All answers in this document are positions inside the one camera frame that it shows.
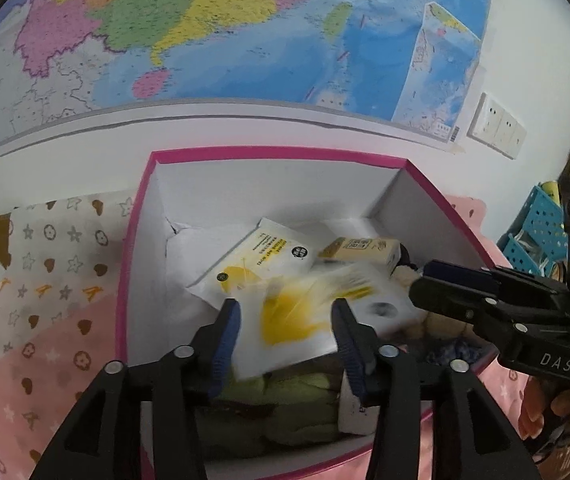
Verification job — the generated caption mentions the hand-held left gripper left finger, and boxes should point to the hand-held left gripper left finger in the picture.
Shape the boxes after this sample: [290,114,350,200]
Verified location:
[30,298,242,480]

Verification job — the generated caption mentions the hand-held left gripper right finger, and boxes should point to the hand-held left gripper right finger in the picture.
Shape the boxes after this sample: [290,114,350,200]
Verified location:
[331,298,540,480]

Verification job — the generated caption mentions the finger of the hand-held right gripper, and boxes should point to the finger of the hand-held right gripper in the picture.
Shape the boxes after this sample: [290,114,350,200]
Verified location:
[408,275,570,358]
[422,259,570,303]

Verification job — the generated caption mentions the beige plush bear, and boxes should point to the beige plush bear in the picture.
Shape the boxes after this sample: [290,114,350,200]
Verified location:
[394,265,472,337]

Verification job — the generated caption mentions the blue gingham scrunchie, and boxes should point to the blue gingham scrunchie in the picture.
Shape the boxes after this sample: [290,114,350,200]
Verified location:
[424,336,486,367]

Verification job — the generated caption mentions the white wet wipes pack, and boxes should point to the white wet wipes pack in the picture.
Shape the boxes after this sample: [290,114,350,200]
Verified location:
[186,217,316,309]
[234,264,426,380]

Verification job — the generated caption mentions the green plush toy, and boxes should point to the green plush toy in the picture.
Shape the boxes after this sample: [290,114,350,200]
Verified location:
[214,372,342,443]

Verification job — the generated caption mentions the yellow tissue pack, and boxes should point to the yellow tissue pack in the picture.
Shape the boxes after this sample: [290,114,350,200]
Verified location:
[317,236,402,279]

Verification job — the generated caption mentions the pink cardboard box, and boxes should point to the pink cardboard box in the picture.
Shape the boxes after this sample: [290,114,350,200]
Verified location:
[114,149,516,480]

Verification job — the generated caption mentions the person's right hand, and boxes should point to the person's right hand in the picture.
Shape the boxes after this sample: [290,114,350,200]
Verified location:
[519,374,570,442]

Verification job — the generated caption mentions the blue plastic basket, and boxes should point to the blue plastic basket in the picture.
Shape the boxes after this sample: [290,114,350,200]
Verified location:
[496,185,566,277]

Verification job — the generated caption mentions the white star print cloth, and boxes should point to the white star print cloth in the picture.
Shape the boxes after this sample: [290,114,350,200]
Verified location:
[0,190,136,363]

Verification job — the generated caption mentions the pink printed bedsheet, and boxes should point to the pink printed bedsheet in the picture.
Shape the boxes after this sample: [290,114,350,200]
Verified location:
[0,195,533,480]

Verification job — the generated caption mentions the white wall socket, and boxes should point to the white wall socket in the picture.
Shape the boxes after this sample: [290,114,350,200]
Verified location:
[467,92,500,144]
[492,107,516,152]

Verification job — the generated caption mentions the colourful wall map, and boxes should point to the colourful wall map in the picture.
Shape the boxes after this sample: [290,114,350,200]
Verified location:
[0,0,496,162]

